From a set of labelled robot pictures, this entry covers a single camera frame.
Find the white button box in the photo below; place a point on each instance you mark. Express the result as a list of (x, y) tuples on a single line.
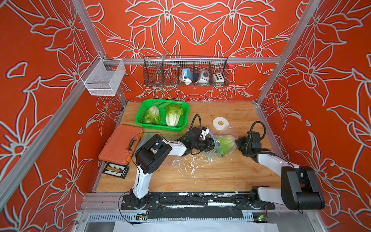
[(218, 79)]

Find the green chinese cabbage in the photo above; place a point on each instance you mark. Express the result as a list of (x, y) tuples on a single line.
[(225, 145), (173, 114), (152, 116)]

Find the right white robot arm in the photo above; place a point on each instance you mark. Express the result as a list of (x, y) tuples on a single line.
[(300, 188)]

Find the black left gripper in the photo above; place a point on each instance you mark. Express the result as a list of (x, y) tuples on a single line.
[(210, 147)]

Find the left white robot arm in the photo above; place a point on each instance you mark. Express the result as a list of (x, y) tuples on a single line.
[(151, 155)]

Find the blue box with white cable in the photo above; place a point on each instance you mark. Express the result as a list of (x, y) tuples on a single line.
[(186, 77)]

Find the white tape roll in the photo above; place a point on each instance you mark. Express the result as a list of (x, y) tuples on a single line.
[(220, 123)]

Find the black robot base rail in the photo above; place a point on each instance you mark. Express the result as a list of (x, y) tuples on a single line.
[(197, 205)]

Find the clear zip-top bag blue seal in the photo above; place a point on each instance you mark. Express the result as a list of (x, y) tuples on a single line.
[(193, 160)]

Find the white mesh wall basket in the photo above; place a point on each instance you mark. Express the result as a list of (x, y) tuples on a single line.
[(102, 82)]

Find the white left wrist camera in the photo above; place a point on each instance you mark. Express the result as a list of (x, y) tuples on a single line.
[(205, 131)]

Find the orange plastic tool case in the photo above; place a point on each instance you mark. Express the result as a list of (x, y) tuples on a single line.
[(121, 145)]

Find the green perforated plastic basket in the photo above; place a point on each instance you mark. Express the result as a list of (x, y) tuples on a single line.
[(161, 104)]

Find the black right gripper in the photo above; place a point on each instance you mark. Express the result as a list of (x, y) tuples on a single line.
[(238, 142)]

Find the black wire wall basket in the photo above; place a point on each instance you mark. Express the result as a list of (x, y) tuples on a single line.
[(164, 71)]

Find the white round-dial device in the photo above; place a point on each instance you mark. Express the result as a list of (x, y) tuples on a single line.
[(203, 77)]

